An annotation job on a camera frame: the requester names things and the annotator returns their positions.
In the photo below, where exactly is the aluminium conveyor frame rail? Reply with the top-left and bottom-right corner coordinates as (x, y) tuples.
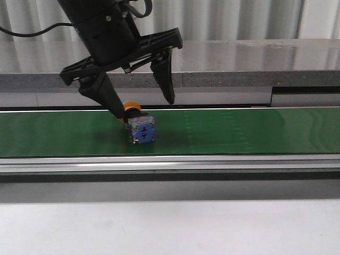
(1, 154), (339, 183)

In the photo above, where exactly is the black cable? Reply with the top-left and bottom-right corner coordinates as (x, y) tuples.
(0, 22), (74, 38)

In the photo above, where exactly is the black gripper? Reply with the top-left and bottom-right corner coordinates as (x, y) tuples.
(59, 11), (183, 119)

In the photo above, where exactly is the grey stone counter slab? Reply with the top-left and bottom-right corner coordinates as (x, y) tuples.
(1, 39), (339, 91)

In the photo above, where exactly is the orange push button switch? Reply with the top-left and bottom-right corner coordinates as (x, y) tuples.
(121, 101), (155, 144)

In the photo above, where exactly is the green conveyor belt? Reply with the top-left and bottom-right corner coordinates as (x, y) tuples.
(1, 107), (339, 157)

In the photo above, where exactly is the white pleated curtain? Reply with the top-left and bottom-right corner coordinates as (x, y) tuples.
(1, 1), (339, 41)

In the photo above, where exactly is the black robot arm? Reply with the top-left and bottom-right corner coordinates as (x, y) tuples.
(59, 1), (183, 118)

